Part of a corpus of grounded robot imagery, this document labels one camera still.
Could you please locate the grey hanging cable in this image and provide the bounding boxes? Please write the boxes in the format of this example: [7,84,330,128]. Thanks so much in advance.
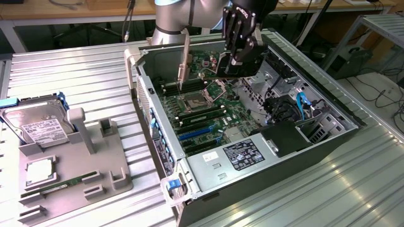
[120,0,135,44]

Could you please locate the silver chipset heat sink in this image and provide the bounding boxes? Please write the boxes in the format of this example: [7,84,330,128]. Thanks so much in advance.
[224,128,246,141]

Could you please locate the wooden desk with white frame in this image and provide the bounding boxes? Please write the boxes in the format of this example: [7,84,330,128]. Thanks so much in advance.
[0,0,398,53]

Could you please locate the green motherboard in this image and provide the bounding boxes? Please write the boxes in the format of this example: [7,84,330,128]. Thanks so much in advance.
[156,49,258,157]

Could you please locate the blue expansion slot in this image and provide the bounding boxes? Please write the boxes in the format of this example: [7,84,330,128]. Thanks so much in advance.
[178,126,214,141]

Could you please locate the thin metal locking lever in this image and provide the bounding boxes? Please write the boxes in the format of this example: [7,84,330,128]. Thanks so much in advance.
[175,78,184,98]

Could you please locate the grey parts rack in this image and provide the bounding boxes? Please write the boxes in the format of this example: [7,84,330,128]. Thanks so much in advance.
[16,107,135,225]

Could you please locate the open black PC case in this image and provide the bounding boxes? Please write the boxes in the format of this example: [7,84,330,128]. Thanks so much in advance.
[124,28,370,227]

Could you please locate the silver CPU chip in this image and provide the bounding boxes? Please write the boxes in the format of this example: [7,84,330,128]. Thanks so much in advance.
[26,159,54,183]

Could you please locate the metal socket cover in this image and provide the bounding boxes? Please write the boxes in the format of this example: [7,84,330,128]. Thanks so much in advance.
[202,79,227,101]

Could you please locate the silver power supply unit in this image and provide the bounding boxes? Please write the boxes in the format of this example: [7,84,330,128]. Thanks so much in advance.
[186,133,282,194]

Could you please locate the black floor cables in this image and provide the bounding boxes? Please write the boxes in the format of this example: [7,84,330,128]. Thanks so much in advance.
[371,63,404,119]

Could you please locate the grey metal slat frame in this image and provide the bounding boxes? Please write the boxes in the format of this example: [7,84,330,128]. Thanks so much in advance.
[322,13,404,74]

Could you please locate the black box on floor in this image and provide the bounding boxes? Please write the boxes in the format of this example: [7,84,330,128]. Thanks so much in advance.
[330,45,375,80]

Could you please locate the CPU socket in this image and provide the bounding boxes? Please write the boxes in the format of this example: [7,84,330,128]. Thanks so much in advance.
[179,92,210,112]

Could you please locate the black plastic air duct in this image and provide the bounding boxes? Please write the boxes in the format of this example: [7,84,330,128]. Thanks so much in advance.
[260,120,312,158]

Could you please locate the blue disk wire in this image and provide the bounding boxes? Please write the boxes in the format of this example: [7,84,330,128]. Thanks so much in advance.
[295,91,307,122]

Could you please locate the hard disk in blue carrier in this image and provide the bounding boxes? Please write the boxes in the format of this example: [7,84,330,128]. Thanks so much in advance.
[0,92,78,149]

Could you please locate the black wire bundle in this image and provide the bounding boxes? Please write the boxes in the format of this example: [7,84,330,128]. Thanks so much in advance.
[262,96,302,124]

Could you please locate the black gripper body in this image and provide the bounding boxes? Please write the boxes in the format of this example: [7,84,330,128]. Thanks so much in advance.
[228,0,279,26]

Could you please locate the green RAM stick in slot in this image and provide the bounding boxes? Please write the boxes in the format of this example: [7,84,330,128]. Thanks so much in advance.
[179,109,224,125]

